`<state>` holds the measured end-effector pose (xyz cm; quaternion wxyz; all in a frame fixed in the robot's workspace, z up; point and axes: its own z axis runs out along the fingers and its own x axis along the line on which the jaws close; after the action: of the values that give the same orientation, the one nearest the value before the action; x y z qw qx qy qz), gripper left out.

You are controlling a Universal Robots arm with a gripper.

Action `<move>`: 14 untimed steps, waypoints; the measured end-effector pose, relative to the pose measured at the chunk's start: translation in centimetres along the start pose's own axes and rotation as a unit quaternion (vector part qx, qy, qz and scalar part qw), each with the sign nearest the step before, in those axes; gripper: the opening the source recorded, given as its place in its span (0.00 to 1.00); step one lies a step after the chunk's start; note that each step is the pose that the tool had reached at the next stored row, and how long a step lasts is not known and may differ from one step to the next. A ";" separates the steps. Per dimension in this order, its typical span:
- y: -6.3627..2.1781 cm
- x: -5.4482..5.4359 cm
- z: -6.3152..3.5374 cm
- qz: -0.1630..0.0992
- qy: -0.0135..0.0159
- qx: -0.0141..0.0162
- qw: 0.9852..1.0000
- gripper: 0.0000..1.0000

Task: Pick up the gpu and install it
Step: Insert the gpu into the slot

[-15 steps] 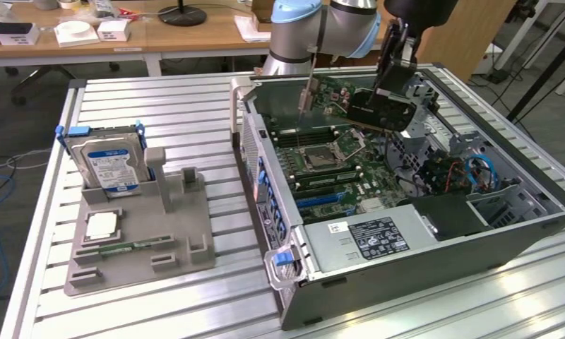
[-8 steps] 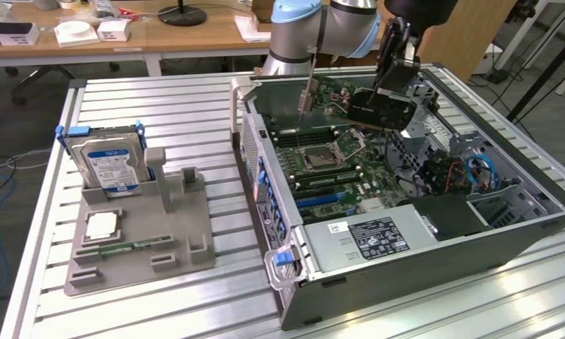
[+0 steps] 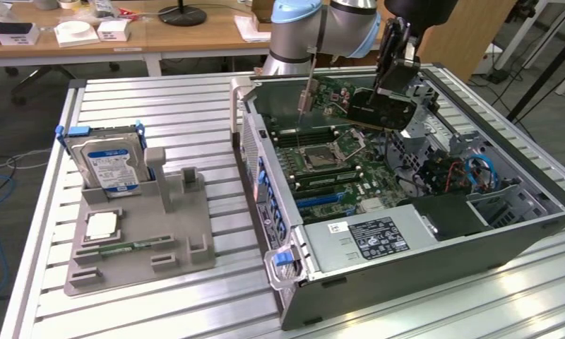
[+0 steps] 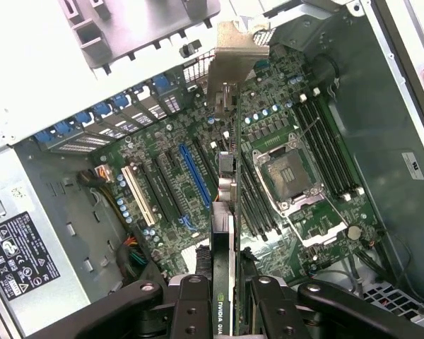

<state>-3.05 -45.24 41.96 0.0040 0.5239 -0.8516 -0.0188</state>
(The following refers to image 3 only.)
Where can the green RAM stick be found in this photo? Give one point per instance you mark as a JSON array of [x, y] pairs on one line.
[[122, 247]]

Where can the grey plastic parts rack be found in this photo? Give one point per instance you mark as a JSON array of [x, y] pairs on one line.
[[145, 226]]

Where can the small white box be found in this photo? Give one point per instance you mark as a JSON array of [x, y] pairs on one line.
[[114, 31]]

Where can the CPU socket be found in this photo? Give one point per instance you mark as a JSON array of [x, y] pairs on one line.
[[321, 159]]

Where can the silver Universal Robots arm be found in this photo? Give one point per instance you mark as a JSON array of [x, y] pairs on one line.
[[301, 35]]

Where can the hard disk with blue carrier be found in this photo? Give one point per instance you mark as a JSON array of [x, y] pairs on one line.
[[107, 166]]

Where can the blue expansion slot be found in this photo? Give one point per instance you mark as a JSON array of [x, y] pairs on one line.
[[319, 200]]

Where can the white box with black top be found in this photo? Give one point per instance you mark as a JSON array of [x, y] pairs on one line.
[[15, 35]]

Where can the open cardboard box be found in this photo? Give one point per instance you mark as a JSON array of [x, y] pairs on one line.
[[262, 12]]

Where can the black stand pole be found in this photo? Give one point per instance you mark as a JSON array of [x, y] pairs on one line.
[[546, 63]]

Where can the wooden desk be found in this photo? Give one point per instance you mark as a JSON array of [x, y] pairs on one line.
[[193, 39]]

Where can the wooden cabinet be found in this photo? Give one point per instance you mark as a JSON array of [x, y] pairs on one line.
[[466, 39]]

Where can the white paper booklet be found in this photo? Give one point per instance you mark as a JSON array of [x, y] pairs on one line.
[[251, 30]]

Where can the metal disk bay cage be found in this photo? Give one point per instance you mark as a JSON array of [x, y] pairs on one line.
[[414, 148]]

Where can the silver chipset heatsink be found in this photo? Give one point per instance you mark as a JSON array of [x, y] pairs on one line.
[[373, 205]]

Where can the black lamp base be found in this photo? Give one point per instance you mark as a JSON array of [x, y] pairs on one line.
[[182, 16]]

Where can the blue case latch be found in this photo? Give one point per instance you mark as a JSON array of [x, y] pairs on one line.
[[282, 258]]

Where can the black RAM slot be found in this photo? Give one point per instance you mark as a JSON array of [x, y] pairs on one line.
[[310, 133], [310, 141]]

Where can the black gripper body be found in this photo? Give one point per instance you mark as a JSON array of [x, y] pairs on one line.
[[418, 12]]

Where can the silver CPU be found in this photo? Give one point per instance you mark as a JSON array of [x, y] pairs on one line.
[[101, 225]]

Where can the grey cup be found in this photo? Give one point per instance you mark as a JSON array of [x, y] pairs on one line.
[[45, 4]]

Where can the metal socket cover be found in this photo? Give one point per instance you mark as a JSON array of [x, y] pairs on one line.
[[353, 143]]

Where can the dark grey PC case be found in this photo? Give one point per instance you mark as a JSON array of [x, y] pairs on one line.
[[405, 282]]

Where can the green graphics card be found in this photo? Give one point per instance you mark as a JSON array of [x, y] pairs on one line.
[[334, 95]]

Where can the green motherboard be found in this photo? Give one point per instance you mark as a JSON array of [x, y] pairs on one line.
[[371, 176]]

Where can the grey power supply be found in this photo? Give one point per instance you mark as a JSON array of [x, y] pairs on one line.
[[371, 240]]

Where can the black chair base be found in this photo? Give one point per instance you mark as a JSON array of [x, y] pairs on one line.
[[37, 77]]

